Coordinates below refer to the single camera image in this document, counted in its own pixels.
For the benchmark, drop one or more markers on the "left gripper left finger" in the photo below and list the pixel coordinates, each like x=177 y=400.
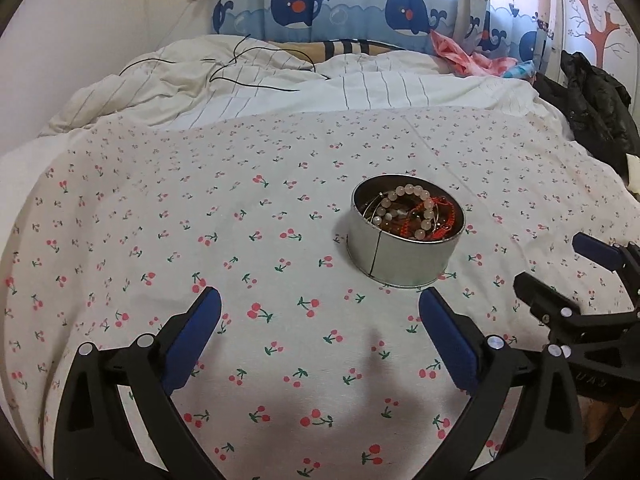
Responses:
x=93 y=438

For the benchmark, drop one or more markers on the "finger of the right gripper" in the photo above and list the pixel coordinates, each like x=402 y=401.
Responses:
x=546 y=304
x=607 y=256

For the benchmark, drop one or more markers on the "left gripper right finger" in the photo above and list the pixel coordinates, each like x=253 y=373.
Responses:
x=544 y=439

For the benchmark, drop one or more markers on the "jewelry pile in tin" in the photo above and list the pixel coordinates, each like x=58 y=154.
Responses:
x=412 y=212

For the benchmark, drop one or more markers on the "right hand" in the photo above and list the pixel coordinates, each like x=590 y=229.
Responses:
x=596 y=414

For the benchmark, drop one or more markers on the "black jacket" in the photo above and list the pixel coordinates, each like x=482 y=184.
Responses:
x=596 y=106

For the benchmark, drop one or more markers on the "round silver metal tin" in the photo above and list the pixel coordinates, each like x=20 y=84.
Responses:
x=389 y=259

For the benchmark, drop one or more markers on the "cherry print bed sheet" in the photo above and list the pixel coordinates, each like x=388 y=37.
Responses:
x=315 y=371

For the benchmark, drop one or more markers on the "pink cloth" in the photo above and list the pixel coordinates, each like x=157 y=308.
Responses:
x=463 y=64

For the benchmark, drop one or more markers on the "blue whale print curtain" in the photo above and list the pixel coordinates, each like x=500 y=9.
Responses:
x=520 y=29

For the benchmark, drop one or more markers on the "striped tan pillow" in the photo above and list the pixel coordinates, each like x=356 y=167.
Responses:
x=321 y=51

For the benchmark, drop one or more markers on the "white striped duvet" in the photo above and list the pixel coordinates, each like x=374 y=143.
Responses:
x=196 y=82

